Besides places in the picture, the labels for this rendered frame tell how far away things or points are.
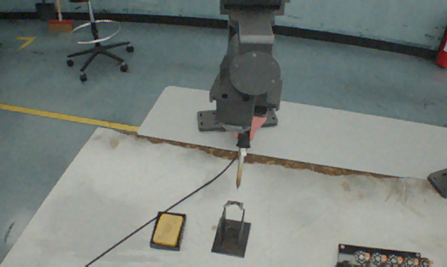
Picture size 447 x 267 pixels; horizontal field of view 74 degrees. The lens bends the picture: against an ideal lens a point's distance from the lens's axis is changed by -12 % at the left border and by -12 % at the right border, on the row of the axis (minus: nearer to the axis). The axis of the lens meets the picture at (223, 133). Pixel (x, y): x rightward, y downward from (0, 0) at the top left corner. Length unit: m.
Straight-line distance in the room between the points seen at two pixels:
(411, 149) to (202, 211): 0.54
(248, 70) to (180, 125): 0.50
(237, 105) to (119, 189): 0.41
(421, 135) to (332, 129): 0.25
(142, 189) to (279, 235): 0.29
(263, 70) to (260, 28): 0.05
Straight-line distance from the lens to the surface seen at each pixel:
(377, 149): 0.86
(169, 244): 0.61
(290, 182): 0.72
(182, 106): 0.91
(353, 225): 0.69
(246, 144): 0.55
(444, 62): 3.25
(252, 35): 0.35
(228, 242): 0.62
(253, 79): 0.37
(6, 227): 1.84
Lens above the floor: 1.29
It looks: 41 degrees down
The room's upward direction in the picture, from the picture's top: straight up
